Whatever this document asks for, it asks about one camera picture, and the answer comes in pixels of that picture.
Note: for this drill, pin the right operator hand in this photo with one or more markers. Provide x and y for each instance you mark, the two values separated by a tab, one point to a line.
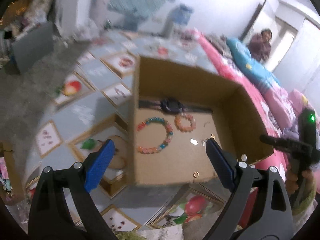
291	181

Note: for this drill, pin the brown cardboard box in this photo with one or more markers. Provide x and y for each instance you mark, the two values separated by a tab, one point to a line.
169	149

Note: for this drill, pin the teal blue pillow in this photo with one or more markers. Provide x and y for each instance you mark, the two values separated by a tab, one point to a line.
251	68

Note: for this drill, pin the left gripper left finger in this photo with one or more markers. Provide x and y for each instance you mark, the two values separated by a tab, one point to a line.
49	216

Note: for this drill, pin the pink strap smart watch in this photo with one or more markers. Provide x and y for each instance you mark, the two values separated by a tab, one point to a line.
172	106

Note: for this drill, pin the pink lilac quilt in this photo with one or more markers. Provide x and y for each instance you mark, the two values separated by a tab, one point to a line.
286	107

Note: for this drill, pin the person in dark clothes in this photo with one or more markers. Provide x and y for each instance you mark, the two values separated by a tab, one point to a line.
259	45

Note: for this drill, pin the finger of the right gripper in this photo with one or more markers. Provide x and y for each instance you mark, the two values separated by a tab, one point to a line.
287	145

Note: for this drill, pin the grey cabinet box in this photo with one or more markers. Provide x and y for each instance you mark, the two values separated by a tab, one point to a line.
33	47

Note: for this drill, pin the blue water jug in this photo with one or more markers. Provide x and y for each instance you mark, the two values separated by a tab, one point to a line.
177	21

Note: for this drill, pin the red floral blanket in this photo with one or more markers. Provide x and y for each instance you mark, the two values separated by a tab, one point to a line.
277	159

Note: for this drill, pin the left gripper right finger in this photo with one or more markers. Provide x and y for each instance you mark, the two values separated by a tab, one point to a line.
271	216

